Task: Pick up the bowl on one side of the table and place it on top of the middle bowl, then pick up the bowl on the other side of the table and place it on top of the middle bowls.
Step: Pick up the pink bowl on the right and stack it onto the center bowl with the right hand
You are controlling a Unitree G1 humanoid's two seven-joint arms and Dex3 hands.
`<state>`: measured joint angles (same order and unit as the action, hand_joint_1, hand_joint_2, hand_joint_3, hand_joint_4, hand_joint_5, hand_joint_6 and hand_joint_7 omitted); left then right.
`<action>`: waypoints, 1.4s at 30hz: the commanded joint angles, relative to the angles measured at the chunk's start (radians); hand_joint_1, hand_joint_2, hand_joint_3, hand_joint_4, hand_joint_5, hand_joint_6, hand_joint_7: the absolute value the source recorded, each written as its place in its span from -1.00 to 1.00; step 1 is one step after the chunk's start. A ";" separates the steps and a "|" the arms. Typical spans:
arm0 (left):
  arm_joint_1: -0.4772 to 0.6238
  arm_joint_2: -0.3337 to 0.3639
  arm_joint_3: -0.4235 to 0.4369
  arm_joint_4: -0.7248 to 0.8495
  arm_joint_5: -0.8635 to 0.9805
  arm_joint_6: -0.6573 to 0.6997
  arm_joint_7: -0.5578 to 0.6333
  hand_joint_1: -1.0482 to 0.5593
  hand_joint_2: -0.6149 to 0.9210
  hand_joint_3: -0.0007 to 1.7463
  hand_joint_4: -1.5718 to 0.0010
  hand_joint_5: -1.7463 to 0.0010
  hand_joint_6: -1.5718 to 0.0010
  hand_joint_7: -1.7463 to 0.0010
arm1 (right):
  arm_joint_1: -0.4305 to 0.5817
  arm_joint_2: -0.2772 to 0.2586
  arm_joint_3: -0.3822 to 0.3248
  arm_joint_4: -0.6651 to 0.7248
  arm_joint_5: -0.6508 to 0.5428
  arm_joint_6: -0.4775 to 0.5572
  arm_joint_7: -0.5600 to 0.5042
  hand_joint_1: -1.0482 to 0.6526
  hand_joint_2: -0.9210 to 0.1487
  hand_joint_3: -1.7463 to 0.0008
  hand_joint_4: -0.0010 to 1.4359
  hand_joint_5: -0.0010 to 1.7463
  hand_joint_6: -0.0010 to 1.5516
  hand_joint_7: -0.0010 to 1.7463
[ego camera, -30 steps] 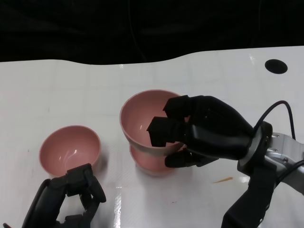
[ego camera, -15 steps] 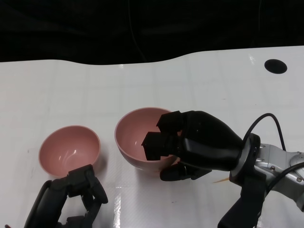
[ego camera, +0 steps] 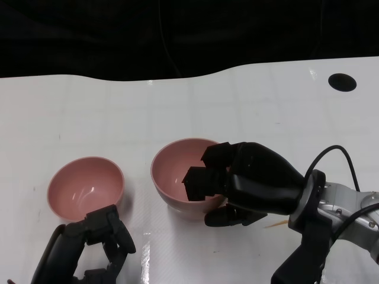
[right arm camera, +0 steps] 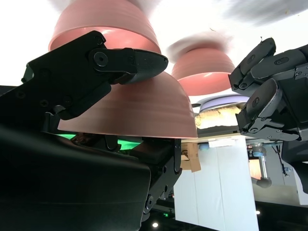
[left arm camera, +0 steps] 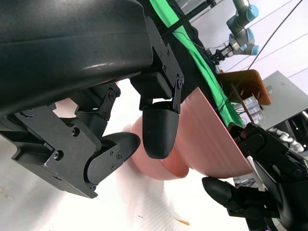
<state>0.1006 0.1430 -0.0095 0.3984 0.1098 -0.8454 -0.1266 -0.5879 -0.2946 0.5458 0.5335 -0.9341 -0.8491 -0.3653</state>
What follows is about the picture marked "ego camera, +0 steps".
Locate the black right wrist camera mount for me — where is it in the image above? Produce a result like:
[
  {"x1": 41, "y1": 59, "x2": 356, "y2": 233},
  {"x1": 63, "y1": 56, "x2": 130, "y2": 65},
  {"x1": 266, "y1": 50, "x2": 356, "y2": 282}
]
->
[{"x1": 271, "y1": 170, "x2": 334, "y2": 284}]

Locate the black round table grommet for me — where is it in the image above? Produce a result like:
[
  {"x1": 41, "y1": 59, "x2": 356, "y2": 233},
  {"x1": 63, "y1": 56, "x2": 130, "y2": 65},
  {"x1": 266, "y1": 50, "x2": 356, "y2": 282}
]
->
[{"x1": 327, "y1": 73, "x2": 358, "y2": 92}]

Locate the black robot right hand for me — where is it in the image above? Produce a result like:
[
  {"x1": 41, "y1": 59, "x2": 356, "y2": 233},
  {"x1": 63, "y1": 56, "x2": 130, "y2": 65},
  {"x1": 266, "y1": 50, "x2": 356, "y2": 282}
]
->
[{"x1": 182, "y1": 141, "x2": 306, "y2": 228}]

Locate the black backdrop cloth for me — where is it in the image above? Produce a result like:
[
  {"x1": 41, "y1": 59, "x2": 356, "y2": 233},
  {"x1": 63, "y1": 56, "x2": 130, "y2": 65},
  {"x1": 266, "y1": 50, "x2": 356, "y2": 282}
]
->
[{"x1": 0, "y1": 0, "x2": 379, "y2": 82}]

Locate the pink plastic bowl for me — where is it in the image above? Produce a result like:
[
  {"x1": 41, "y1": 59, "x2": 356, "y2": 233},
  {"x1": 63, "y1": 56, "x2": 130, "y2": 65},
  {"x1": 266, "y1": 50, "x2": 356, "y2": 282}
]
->
[
  {"x1": 47, "y1": 156, "x2": 125, "y2": 223},
  {"x1": 167, "y1": 195, "x2": 230, "y2": 222},
  {"x1": 150, "y1": 138, "x2": 230, "y2": 209}
]

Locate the orange sliver mark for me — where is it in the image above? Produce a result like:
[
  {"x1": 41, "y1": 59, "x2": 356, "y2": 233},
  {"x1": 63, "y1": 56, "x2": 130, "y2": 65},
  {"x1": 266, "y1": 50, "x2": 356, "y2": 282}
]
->
[{"x1": 264, "y1": 220, "x2": 290, "y2": 229}]

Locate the thin dark hanging cable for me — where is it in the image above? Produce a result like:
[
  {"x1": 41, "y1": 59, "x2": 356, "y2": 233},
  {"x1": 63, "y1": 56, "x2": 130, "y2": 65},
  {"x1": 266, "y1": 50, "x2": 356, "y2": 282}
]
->
[{"x1": 159, "y1": 0, "x2": 182, "y2": 80}]

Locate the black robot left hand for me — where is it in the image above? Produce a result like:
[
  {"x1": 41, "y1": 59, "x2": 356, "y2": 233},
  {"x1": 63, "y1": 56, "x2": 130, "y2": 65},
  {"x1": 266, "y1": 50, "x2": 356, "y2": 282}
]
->
[{"x1": 31, "y1": 204, "x2": 137, "y2": 284}]

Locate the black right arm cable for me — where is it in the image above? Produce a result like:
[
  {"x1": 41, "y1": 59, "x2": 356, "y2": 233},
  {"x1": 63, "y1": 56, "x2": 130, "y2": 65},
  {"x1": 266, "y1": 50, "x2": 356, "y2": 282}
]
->
[{"x1": 303, "y1": 144, "x2": 379, "y2": 246}]

